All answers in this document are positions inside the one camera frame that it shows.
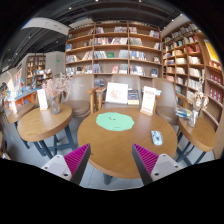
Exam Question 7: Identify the glass vase white dried flowers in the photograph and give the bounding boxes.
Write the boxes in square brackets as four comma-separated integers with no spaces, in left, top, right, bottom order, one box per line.
[187,78,209,127]

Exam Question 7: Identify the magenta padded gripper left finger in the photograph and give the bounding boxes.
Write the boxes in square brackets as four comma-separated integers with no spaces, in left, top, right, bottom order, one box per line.
[42,144,91,185]

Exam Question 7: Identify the white sign stand table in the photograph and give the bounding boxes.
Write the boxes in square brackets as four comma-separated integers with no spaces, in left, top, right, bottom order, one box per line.
[37,89,48,110]
[141,86,156,116]

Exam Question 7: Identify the green round mouse pad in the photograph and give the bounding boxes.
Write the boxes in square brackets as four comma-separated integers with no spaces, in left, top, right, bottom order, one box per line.
[96,112,135,131]

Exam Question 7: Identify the stack of books right table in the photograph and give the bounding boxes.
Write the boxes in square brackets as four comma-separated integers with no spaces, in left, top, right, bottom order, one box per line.
[175,106,191,119]

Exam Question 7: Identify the brown armchair left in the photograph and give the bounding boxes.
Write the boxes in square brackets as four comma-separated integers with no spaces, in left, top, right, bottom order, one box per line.
[64,74,98,117]

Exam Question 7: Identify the round wooden centre table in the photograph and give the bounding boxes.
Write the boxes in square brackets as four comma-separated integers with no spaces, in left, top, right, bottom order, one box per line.
[77,108,177,184]

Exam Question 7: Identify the wooden bookshelf right wall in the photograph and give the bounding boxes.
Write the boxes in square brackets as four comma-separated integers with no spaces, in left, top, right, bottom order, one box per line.
[161,21,224,158]

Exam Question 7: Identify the brown armchair right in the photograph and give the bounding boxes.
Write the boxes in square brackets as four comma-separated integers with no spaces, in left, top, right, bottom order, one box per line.
[153,78,178,125]

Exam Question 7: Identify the wooden bookshelf far left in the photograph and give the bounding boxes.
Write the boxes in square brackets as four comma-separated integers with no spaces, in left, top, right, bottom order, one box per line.
[26,55,46,89]

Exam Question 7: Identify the round wooden right table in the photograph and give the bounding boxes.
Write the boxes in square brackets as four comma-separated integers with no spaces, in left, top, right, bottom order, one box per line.
[175,116,218,167]

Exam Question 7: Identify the round wooden far-left table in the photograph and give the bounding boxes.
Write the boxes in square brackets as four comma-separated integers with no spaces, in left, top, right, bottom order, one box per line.
[7,103,35,127]

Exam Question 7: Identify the glass vase pink flowers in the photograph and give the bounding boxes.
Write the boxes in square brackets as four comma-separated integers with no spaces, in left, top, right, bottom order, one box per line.
[42,73,71,115]

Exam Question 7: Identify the dark book on chair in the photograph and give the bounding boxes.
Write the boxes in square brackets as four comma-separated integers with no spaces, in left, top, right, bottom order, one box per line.
[128,90,139,105]

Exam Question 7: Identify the wooden bookshelf wall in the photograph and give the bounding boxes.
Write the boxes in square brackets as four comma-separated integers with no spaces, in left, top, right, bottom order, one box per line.
[65,21,162,78]
[161,21,224,158]

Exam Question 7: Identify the round wooden left table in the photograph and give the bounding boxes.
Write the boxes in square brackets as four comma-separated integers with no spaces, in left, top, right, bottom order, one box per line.
[17,104,75,158]

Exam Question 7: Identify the wooden bookshelf back wall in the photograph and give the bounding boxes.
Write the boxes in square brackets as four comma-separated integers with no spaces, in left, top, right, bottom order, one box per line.
[65,21,162,78]

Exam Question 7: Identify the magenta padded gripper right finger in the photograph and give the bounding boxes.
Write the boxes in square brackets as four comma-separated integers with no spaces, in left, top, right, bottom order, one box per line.
[132,144,182,185]

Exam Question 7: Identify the white sign stand centre table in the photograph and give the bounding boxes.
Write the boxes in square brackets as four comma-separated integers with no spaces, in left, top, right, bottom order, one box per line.
[141,86,156,116]

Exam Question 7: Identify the orange display counter with books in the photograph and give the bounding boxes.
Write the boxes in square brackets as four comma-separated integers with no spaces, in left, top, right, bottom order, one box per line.
[4,89,37,108]

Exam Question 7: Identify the brown armchair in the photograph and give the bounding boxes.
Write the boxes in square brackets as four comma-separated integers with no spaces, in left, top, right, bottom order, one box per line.
[64,74,98,117]
[153,78,178,125]
[97,74,142,110]

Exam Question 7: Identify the white patterned computer mouse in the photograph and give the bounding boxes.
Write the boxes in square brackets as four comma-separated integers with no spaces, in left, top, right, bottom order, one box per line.
[151,131,163,146]

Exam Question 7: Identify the white picture book on chair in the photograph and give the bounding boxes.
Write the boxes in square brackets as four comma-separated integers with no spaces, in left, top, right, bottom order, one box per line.
[106,82,128,104]

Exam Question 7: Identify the brown armchair centre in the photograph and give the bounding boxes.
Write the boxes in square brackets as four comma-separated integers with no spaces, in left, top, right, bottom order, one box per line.
[97,74,142,110]

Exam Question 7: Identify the white sign stand left table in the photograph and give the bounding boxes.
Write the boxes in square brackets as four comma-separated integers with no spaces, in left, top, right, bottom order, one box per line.
[37,89,48,110]

